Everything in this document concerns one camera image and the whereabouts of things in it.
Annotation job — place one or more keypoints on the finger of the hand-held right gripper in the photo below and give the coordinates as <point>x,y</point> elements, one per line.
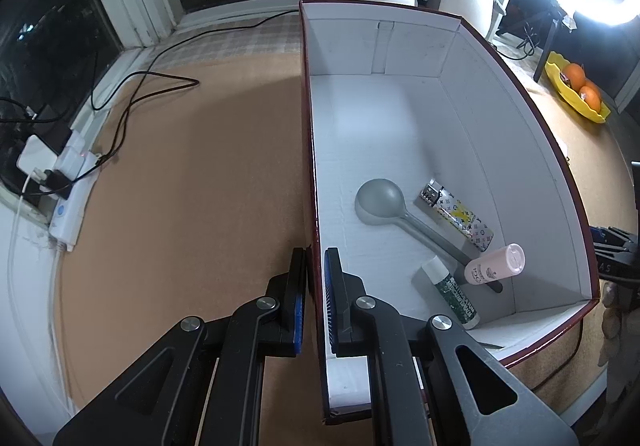
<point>607,237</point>

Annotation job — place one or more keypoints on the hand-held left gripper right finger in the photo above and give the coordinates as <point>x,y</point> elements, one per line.
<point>330,306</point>

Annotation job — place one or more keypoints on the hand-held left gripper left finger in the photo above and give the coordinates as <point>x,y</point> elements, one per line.
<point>299,311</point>

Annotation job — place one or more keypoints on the grey spoon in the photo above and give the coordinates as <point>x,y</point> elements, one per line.
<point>380,201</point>

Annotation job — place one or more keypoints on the small pink bottle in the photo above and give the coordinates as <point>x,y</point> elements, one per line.
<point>492,266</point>

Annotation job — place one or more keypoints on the green white lip balm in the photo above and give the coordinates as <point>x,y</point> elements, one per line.
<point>452,296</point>

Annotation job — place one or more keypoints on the printed lighter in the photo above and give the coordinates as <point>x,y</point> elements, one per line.
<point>460,221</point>

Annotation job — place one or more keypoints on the white-lined cardboard box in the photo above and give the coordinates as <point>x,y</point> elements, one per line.
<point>375,125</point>

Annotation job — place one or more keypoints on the person's right hand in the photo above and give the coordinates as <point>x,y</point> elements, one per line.
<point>614,326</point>

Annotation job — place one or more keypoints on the yellow fruit bowl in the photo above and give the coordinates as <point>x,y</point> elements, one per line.
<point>567,93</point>

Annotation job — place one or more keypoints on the black tripod stand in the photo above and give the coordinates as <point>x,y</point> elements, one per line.
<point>547,40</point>

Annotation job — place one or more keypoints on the white power strip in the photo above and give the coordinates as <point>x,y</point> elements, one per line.
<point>70,216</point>

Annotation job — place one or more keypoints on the black plug adapter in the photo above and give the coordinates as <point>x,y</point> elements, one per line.
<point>52,179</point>

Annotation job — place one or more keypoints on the checkered cloth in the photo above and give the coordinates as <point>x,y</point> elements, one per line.
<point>225,40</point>

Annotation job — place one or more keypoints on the white wall charger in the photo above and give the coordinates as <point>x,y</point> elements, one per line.
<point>35,155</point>

